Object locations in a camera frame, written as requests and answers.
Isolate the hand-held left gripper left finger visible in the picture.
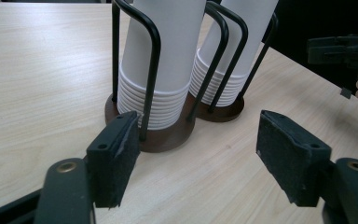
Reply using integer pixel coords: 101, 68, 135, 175
86, 110, 142, 209

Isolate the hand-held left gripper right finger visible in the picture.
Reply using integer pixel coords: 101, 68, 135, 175
255, 110, 334, 207

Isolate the black wire cup holder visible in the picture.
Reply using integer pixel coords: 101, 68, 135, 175
104, 0, 279, 153

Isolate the stack of white paper cups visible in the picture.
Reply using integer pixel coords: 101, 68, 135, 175
117, 0, 207, 131
188, 0, 279, 107

